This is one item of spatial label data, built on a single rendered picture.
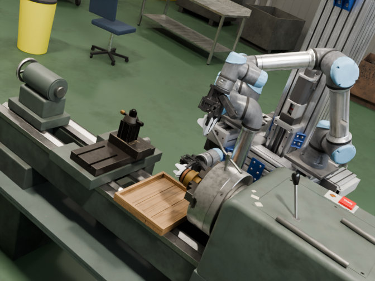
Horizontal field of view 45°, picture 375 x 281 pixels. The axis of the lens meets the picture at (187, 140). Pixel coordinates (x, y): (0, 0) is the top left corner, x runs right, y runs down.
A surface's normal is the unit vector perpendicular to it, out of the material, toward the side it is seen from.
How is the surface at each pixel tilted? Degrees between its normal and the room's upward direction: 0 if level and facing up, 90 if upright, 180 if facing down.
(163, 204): 0
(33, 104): 90
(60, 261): 0
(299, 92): 90
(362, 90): 90
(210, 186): 50
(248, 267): 90
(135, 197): 0
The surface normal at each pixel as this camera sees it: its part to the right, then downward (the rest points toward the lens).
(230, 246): -0.58, 0.22
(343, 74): 0.18, 0.40
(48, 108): 0.76, 0.48
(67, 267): 0.28, -0.85
